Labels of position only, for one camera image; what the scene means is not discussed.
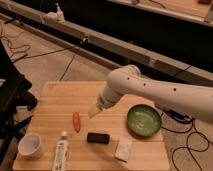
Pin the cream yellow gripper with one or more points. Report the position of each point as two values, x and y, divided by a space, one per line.
94 110

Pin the white lotion bottle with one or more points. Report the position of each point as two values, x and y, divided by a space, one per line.
61 153

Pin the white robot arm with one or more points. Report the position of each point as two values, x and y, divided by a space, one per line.
197 101

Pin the orange carrot toy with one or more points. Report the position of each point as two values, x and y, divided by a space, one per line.
76 121

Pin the black rectangular block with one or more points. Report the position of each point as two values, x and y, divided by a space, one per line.
98 138

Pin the wooden table board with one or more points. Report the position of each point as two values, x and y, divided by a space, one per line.
53 115

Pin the green bowl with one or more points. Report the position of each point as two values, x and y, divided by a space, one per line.
143 120

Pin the white paper cup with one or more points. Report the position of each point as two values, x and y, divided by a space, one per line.
31 146

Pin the black chair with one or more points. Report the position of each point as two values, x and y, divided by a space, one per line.
13 92

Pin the blue black plug box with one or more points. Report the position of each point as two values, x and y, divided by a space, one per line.
179 117

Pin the grey metal rail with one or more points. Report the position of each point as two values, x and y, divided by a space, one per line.
165 46

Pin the white object on rail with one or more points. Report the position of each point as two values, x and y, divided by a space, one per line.
58 15

